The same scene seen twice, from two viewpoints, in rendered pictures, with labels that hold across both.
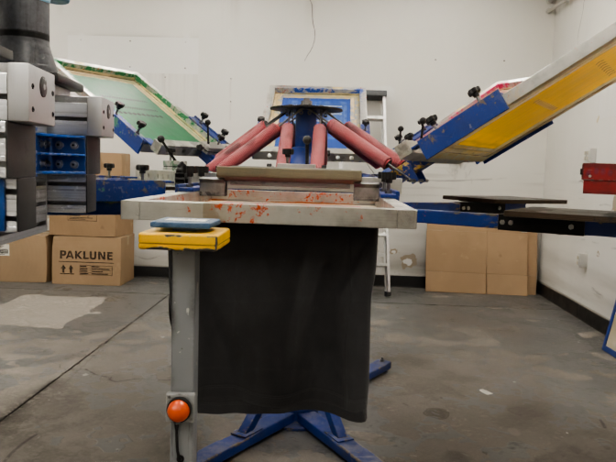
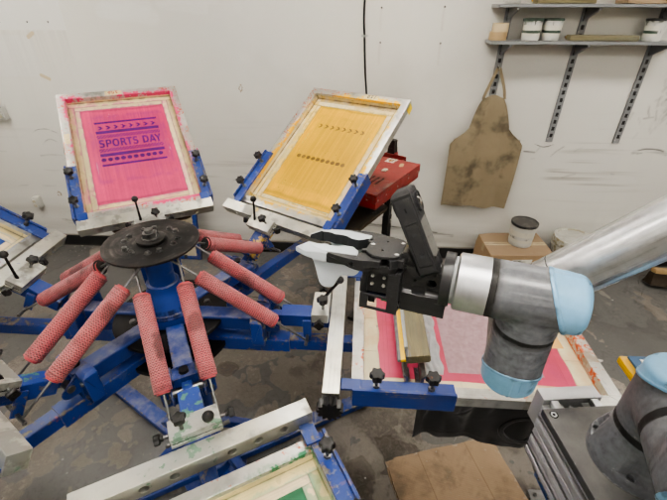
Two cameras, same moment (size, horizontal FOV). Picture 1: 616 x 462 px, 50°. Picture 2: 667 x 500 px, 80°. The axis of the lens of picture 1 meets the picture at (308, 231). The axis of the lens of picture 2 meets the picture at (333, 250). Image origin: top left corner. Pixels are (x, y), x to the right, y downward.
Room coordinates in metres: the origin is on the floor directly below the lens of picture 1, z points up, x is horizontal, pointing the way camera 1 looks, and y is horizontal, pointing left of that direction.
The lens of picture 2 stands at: (2.11, 1.11, 1.96)
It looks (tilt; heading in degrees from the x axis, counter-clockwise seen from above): 32 degrees down; 272
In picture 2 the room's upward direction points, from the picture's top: straight up
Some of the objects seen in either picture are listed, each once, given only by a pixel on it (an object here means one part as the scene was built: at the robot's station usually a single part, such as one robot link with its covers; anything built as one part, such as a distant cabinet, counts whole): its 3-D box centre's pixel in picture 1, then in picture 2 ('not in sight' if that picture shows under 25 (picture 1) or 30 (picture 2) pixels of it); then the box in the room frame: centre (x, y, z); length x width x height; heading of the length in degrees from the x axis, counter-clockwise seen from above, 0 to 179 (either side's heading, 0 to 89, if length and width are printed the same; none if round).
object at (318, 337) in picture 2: not in sight; (341, 343); (2.11, 0.05, 0.89); 1.24 x 0.06 x 0.06; 178
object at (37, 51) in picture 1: (23, 55); (643, 441); (1.58, 0.68, 1.31); 0.15 x 0.15 x 0.10
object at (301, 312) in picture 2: not in sight; (306, 315); (2.24, 0.04, 1.02); 0.17 x 0.06 x 0.05; 178
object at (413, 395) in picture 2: (195, 195); (402, 394); (1.93, 0.33, 0.98); 0.30 x 0.05 x 0.07; 178
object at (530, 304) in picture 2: not in sight; (534, 298); (1.88, 0.72, 1.65); 0.11 x 0.08 x 0.09; 160
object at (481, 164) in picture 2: not in sight; (485, 143); (1.05, -1.87, 1.06); 0.53 x 0.07 x 1.05; 178
